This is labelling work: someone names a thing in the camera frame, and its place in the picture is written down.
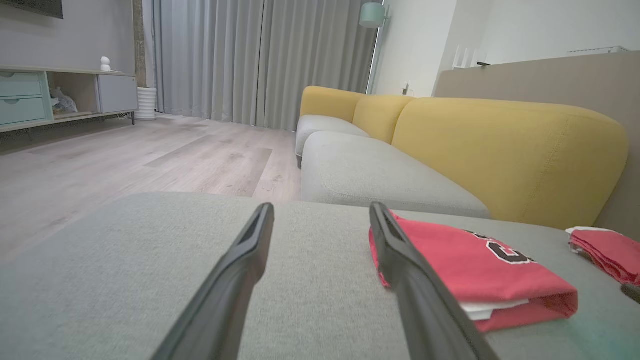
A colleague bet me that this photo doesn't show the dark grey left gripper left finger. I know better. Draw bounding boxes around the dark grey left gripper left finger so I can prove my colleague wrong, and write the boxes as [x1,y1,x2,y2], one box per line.
[150,202,275,360]

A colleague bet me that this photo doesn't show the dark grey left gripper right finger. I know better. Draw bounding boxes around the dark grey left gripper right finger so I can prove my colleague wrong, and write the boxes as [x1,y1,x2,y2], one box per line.
[369,201,501,360]

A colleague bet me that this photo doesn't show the red and white jersey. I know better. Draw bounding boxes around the red and white jersey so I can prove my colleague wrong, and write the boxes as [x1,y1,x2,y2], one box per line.
[369,210,579,333]

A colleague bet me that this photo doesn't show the red shorts with white trim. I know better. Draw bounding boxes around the red shorts with white trim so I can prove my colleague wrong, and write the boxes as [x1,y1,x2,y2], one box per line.
[565,226,640,287]

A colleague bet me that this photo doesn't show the yellow and grey sofa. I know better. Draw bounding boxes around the yellow and grey sofa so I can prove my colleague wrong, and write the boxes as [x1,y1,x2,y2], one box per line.
[295,86,630,231]

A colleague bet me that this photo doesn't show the white ribbed plant pot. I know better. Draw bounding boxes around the white ribbed plant pot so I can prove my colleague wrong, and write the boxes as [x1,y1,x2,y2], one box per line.
[135,87,157,121]

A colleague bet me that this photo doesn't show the pale green television cabinet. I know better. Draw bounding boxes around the pale green television cabinet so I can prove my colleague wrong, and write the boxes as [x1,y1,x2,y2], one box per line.
[0,65,139,134]

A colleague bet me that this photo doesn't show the grey curtain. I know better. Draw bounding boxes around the grey curtain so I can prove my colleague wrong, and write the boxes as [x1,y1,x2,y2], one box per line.
[150,0,383,132]

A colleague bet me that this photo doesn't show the white flat device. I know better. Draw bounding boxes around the white flat device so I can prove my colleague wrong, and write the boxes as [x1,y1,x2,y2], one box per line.
[566,46,630,56]

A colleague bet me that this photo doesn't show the grey plush toy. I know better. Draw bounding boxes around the grey plush toy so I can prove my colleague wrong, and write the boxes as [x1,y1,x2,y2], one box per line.
[50,87,79,114]

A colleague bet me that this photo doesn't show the green potted tree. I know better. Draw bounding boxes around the green potted tree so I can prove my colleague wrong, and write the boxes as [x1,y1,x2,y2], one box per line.
[131,0,147,89]

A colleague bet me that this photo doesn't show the teal floor lamp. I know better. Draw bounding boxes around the teal floor lamp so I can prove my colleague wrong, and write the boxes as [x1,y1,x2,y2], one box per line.
[359,1,390,96]

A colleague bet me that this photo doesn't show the black flat screen television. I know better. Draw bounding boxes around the black flat screen television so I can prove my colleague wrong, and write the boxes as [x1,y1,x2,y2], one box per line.
[0,0,64,20]

